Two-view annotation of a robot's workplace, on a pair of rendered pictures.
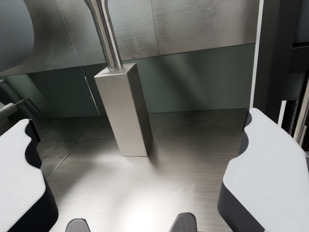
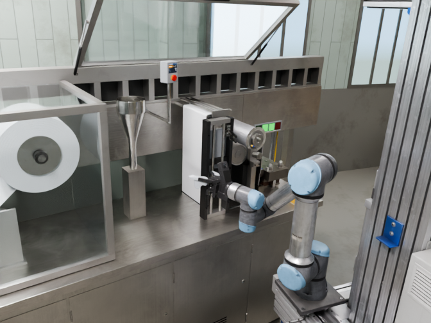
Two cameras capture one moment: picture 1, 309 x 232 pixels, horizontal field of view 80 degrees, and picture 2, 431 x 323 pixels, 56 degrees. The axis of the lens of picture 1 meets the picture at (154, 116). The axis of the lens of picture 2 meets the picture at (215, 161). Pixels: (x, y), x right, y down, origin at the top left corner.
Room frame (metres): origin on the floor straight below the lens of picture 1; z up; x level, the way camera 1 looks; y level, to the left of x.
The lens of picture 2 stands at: (-1.00, 1.34, 1.96)
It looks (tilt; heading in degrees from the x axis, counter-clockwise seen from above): 21 degrees down; 307
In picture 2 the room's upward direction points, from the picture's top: 2 degrees clockwise
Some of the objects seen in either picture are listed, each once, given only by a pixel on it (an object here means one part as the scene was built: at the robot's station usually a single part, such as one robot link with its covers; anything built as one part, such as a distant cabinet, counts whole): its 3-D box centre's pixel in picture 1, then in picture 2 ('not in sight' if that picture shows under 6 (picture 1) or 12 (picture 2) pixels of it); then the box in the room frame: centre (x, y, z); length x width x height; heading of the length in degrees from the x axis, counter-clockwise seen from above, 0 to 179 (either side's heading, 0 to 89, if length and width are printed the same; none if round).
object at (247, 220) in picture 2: not in sight; (250, 216); (-0.18, 0.01, 1.12); 0.11 x 0.08 x 0.11; 86
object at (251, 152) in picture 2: not in sight; (253, 173); (0.16, -0.54, 1.05); 0.06 x 0.05 x 0.31; 163
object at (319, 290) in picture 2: not in sight; (310, 279); (-0.46, -0.08, 0.87); 0.15 x 0.15 x 0.10
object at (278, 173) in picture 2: not in sight; (258, 164); (0.29, -0.80, 1.00); 0.40 x 0.16 x 0.06; 163
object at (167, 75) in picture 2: not in sight; (170, 72); (0.37, -0.07, 1.66); 0.07 x 0.07 x 0.10; 0
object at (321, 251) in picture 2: not in sight; (313, 257); (-0.46, -0.08, 0.98); 0.13 x 0.12 x 0.14; 86
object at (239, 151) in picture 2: not in sight; (226, 148); (0.34, -0.50, 1.17); 0.26 x 0.12 x 0.12; 163
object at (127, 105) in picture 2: not in sight; (131, 104); (0.50, 0.08, 1.50); 0.14 x 0.14 x 0.06
